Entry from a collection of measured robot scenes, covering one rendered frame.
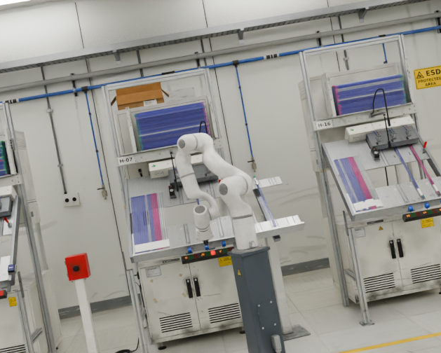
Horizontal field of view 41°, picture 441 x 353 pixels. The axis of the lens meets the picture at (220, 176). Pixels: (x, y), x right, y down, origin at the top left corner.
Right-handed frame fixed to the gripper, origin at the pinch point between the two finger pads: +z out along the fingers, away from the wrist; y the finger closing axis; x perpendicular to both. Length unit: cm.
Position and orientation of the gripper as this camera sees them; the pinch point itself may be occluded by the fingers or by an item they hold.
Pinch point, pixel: (205, 241)
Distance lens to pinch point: 373.7
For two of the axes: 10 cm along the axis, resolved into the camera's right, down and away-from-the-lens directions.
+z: 0.9, 6.9, 7.1
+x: -1.6, -7.0, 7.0
